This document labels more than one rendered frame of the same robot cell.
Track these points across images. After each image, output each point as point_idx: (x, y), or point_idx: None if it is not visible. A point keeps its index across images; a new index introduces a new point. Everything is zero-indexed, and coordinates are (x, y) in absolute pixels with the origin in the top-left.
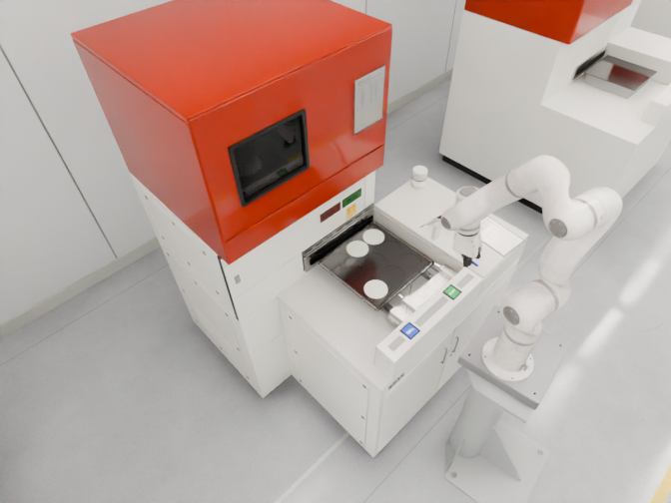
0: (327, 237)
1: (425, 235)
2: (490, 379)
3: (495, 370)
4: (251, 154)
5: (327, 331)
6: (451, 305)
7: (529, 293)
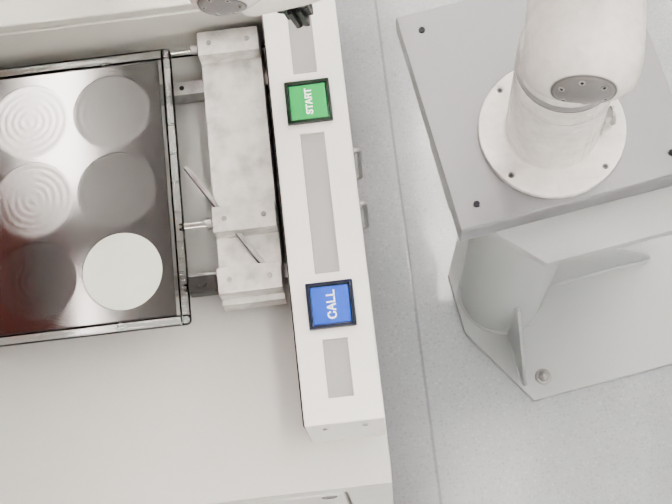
0: None
1: (80, 3)
2: (562, 209)
3: (561, 184)
4: None
5: (125, 488)
6: (344, 139)
7: (586, 0)
